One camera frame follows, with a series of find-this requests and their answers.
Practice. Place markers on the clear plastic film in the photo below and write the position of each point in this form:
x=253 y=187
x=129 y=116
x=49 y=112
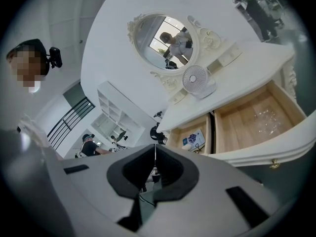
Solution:
x=267 y=118

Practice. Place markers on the white cubby shelf unit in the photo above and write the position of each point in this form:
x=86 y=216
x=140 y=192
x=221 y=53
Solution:
x=116 y=107

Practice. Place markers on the white desk fan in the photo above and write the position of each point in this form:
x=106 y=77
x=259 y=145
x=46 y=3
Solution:
x=195 y=79

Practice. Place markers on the small white drawer unit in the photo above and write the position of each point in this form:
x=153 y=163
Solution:
x=179 y=97
x=228 y=55

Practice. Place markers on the small blue packet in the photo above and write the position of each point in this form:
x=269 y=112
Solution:
x=184 y=141

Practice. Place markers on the black tripod equipment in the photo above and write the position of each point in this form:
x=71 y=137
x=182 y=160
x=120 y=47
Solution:
x=158 y=132

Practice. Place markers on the black head-mounted camera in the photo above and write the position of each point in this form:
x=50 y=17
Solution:
x=55 y=57

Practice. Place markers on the person's white shirt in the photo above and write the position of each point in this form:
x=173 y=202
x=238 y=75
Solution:
x=32 y=132

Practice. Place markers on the blue patterned card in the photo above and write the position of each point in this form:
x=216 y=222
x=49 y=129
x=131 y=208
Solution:
x=196 y=137

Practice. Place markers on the white dressing table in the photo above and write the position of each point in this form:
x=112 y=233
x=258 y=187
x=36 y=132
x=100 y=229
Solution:
x=247 y=68

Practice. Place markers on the gold drawer knob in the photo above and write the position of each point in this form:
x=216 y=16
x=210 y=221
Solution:
x=274 y=164

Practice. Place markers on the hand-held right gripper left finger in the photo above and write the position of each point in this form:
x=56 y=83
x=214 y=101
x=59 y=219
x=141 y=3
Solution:
x=93 y=186

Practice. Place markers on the narrow white wooden drawer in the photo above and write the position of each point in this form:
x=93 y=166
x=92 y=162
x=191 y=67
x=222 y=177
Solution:
x=177 y=137

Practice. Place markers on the oval mirror with ornate frame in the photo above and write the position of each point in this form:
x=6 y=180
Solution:
x=153 y=38

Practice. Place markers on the wide white wooden drawer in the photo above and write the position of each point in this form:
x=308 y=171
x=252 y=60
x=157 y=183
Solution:
x=229 y=134

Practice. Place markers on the black barred window frame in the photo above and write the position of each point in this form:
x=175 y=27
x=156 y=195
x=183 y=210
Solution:
x=69 y=122

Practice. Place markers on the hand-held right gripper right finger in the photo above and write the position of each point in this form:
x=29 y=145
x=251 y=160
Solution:
x=209 y=181

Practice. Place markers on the person's head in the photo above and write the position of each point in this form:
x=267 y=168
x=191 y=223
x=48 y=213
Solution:
x=24 y=65

